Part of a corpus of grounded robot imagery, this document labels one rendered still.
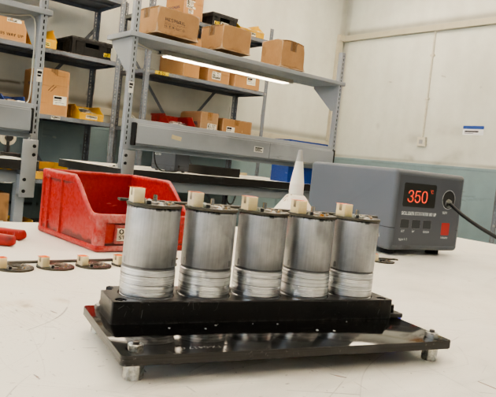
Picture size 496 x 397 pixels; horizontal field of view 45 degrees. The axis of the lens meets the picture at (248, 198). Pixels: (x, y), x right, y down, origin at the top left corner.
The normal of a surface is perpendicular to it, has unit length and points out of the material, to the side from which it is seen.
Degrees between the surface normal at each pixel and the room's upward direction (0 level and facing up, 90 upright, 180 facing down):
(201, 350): 0
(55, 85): 88
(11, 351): 0
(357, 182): 90
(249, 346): 0
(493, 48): 90
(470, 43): 90
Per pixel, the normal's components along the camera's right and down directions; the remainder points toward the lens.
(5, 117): 0.62, 0.11
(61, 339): 0.11, -0.99
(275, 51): -0.81, -0.06
